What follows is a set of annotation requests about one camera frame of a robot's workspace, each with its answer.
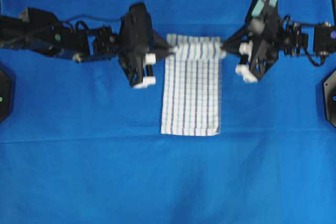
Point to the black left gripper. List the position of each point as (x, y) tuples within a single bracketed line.
[(136, 37)]

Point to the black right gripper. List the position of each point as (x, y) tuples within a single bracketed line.
[(256, 42)]

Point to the white blue striped towel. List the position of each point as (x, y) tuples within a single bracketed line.
[(192, 95)]

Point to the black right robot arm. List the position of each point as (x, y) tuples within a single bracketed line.
[(315, 41)]

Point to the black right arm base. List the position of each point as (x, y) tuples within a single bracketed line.
[(329, 97)]

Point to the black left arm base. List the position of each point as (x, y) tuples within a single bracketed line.
[(8, 85)]

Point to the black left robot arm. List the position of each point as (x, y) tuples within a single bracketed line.
[(42, 32)]

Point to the blue table cloth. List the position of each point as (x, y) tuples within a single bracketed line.
[(82, 146)]

